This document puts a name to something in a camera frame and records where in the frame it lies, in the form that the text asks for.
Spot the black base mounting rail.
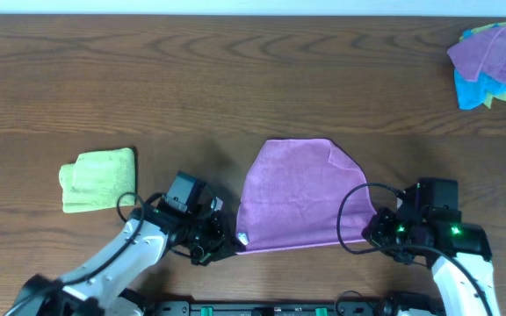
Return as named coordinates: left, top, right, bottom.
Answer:
left=120, top=291, right=445, bottom=316

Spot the folded light green cloth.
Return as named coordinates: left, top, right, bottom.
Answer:
left=59, top=147, right=136, bottom=213

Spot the right black camera cable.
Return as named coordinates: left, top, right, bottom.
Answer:
left=336, top=182, right=494, bottom=316

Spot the blue cloth in pile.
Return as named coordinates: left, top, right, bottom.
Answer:
left=448, top=30, right=506, bottom=110

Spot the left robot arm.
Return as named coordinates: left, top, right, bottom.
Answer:
left=7, top=203, right=243, bottom=315

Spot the purple microfibre cloth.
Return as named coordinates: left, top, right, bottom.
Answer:
left=235, top=139, right=376, bottom=254

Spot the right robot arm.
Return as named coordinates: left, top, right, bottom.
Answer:
left=362, top=206, right=501, bottom=315

